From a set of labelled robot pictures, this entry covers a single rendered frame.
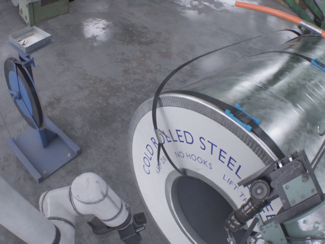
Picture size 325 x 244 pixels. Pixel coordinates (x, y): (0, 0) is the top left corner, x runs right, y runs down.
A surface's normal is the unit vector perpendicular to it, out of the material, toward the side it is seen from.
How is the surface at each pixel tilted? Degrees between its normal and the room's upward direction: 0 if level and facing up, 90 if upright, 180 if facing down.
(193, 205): 44
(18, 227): 81
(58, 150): 0
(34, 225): 71
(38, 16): 92
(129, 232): 25
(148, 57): 0
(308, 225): 55
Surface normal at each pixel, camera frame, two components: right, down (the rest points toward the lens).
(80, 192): -0.29, -0.59
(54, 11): 0.62, 0.59
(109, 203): 0.76, 0.21
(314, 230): -0.40, -0.08
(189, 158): -0.77, 0.40
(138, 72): 0.07, -0.72
